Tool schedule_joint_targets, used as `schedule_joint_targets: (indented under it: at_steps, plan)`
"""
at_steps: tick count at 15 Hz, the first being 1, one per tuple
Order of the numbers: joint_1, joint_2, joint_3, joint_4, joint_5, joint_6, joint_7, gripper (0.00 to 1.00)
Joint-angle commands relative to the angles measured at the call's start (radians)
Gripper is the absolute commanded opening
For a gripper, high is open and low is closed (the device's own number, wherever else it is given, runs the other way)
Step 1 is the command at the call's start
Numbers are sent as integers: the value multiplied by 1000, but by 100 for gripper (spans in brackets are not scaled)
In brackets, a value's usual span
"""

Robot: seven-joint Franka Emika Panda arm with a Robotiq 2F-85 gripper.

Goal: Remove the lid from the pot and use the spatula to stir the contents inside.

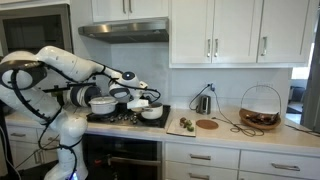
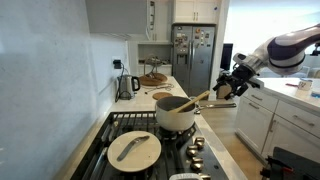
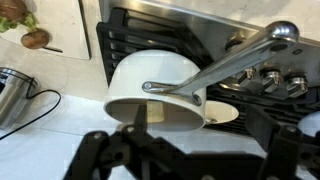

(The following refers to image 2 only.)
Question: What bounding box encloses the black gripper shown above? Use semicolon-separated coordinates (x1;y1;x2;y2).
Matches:
212;62;258;101

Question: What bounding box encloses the wooden spatula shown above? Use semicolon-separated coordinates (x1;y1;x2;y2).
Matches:
169;90;212;114

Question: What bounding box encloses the cream pot lid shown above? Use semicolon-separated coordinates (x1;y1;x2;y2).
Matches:
106;130;163;174

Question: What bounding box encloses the brown box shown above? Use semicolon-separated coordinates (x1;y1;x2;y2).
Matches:
216;70;240;100

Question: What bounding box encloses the black monitor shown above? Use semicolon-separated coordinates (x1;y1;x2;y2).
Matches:
219;43;235;72

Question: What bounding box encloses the stainless refrigerator with magnets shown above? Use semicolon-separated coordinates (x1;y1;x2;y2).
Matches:
171;24;216;100

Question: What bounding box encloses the white kitchen island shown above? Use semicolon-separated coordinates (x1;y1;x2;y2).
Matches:
234;77;320;165

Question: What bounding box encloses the round cork trivet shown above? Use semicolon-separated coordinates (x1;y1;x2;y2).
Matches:
152;91;174;101

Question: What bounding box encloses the white mug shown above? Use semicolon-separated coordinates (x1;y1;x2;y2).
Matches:
297;78;314;92

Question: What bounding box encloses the white cabinet above refrigerator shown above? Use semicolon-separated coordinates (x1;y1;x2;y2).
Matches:
172;0;222;25

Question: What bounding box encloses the white dutch oven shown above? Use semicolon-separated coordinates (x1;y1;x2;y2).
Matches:
169;171;206;180

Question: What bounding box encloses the black stand with red clamps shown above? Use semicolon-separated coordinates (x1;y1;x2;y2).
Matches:
259;146;320;180

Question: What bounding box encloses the stainless electric kettle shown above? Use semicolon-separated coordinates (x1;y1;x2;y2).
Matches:
116;74;142;101

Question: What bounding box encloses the white cabinet above hood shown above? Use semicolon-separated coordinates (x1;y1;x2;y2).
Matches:
85;0;150;35

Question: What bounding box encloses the black gas cooktop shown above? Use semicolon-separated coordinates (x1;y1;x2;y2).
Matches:
69;110;231;180

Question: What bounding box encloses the cream saucepan with steel handle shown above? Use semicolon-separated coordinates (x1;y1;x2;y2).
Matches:
155;95;238;132

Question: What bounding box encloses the white wall cabinet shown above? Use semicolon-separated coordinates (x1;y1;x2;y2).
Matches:
128;0;174;45

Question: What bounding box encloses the black kettle power cord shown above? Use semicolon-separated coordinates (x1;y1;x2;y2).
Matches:
114;63;127;103

